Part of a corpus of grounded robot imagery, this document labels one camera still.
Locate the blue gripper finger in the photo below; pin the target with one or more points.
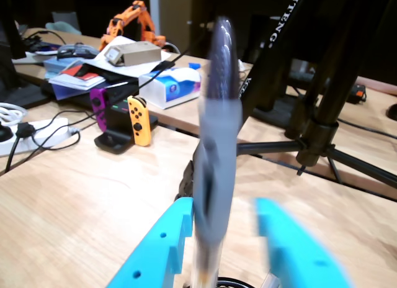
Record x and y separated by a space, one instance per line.
297 254
155 254

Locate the grey grip retractable pen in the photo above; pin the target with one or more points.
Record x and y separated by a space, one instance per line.
217 145

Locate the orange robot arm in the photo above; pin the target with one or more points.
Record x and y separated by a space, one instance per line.
145 24

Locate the black mesh pen holder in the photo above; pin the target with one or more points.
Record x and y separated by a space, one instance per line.
239 282

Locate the black controller charging dock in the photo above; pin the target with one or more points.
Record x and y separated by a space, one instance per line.
114 136

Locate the orange game controller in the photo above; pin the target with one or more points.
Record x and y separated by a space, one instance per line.
139 120

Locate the purple game controller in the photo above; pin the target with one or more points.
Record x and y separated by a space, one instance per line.
99 108

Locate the blue white tissue box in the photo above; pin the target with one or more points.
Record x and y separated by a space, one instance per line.
170 86

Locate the orange black device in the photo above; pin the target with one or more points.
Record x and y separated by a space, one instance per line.
358 92

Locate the stack of books and papers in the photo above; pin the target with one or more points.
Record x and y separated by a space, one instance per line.
80 78

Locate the brown cardboard box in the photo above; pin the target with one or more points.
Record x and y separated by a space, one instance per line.
136 53

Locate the black monitor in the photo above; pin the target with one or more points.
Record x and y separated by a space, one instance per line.
12 36

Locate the black camera tripod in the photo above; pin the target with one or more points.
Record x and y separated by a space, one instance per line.
322 83

